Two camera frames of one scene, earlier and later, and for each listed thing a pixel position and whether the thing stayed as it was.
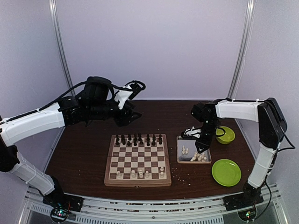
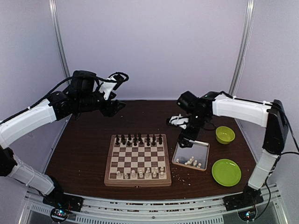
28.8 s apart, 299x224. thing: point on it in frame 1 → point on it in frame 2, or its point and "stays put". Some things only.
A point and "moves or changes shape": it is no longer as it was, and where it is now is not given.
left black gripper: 124,119 → 110,109
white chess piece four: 161,175 stays put
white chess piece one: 133,175 stays put
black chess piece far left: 117,140 stays put
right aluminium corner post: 240,64 stays put
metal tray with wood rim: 186,150 moves or changes shape
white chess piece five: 140,173 stays put
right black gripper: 201,144 → 188,143
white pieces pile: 199,157 → 189,162
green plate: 226,172 stays put
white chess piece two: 118,174 stays put
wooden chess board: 138,160 stays put
